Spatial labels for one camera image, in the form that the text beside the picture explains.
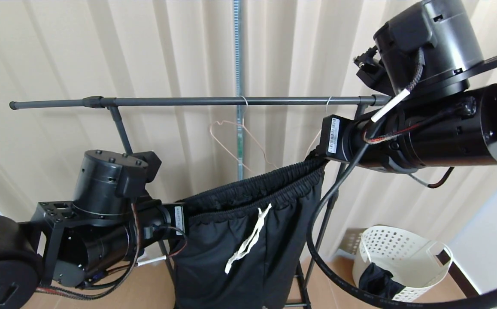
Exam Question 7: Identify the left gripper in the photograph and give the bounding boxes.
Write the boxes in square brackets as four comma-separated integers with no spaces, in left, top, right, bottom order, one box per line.
[79,204,188,285]

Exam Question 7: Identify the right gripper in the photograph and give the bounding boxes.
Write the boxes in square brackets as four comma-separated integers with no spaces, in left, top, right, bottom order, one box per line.
[319,84,497,173]

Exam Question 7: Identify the black shorts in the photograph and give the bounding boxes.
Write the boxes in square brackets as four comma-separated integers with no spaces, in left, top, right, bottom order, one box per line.
[169,155,330,309]

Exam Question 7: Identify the black garment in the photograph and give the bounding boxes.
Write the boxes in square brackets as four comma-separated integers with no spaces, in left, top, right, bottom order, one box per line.
[359,263,406,300]

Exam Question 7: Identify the pink clothes hanger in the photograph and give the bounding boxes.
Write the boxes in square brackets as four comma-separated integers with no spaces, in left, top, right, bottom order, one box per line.
[209,97,276,173]
[306,97,333,160]

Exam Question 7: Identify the black clothes rack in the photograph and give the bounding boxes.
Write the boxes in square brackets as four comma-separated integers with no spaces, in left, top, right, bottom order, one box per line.
[9,95,391,309]

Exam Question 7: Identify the white laundry basket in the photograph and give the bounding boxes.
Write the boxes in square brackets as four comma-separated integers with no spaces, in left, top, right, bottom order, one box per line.
[352,225,454,302]

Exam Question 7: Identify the beige curtain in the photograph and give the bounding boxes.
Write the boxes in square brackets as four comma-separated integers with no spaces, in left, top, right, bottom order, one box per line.
[0,0,497,275]

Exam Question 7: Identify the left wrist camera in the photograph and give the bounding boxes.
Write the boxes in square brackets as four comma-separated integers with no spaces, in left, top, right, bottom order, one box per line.
[132,151,162,183]

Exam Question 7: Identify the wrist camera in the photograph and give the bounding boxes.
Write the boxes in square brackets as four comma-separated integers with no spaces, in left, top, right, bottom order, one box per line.
[354,45,393,96]
[132,151,162,183]

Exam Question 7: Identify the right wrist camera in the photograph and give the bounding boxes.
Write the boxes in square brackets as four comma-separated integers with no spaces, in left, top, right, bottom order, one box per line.
[354,45,393,96]

